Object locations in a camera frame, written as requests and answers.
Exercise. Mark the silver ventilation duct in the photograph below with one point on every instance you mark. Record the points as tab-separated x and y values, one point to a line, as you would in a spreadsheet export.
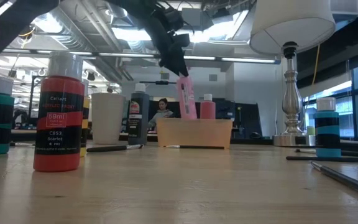
73	34

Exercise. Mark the person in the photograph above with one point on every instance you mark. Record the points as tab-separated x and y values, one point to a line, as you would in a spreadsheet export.
163	113

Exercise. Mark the black partition panels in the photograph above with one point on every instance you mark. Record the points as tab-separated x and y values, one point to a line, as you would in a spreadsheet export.
241	118

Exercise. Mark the pale yellow small object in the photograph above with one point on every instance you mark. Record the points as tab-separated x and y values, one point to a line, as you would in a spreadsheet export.
311	130

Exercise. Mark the white cup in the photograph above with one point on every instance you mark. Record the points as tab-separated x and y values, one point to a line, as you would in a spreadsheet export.
107	118

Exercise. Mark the silver table lamp white shade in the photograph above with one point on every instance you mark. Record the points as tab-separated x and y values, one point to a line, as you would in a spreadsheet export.
291	25

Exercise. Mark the large black paint bottle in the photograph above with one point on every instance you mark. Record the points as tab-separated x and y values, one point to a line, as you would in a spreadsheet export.
138	124

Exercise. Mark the small yellow paint bottle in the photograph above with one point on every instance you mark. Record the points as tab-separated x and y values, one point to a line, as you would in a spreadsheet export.
86	124

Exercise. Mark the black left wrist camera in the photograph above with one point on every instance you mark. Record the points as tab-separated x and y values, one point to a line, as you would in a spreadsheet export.
182	40

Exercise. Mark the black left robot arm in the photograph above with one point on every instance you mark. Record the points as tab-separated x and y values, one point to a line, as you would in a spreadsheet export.
23	21

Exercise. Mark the large red paint bottle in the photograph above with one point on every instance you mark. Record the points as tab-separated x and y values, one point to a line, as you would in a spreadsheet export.
208	109

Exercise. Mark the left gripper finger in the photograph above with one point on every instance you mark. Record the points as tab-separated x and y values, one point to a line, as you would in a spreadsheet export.
183	65
171	60

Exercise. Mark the long ceiling light strip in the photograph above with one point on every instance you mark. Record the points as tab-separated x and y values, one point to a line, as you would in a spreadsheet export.
244	59

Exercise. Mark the small turquoise paint bottle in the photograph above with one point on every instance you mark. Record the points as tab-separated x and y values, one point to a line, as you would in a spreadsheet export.
327	130

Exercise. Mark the large pink paint bottle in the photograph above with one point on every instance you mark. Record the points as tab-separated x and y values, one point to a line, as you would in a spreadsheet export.
186	99

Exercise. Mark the small scarlet paint bottle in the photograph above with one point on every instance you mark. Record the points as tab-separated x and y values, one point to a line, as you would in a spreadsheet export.
57	149

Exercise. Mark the orange translucent plastic bin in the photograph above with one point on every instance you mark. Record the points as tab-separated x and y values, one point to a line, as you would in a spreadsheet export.
194	132

